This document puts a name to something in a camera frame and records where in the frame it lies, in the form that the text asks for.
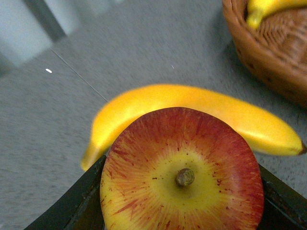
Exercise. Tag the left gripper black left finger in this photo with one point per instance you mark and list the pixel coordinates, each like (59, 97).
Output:
(79, 208)

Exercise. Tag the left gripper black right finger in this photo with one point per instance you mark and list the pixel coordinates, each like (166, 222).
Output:
(284, 208)

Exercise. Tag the red yellow apple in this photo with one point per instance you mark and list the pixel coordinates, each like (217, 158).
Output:
(181, 169)

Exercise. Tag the brown wicker basket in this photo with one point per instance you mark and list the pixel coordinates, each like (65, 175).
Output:
(275, 53)

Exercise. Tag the yellow banana lying in basket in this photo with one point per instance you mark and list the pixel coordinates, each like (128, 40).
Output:
(260, 9)

